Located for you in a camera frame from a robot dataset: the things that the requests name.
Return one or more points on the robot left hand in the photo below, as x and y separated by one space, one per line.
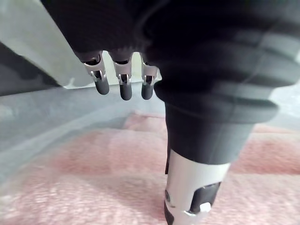
201 58

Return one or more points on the pink terry towel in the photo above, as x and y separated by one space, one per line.
93 175

